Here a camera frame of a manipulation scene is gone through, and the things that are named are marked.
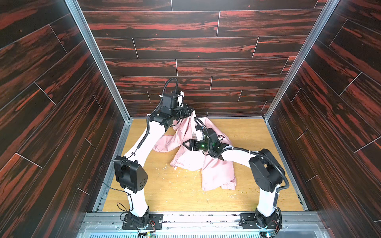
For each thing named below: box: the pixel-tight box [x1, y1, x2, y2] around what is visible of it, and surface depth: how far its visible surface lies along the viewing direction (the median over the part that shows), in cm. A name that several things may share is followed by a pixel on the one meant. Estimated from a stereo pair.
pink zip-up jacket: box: [152, 110, 237, 192], surface depth 91 cm
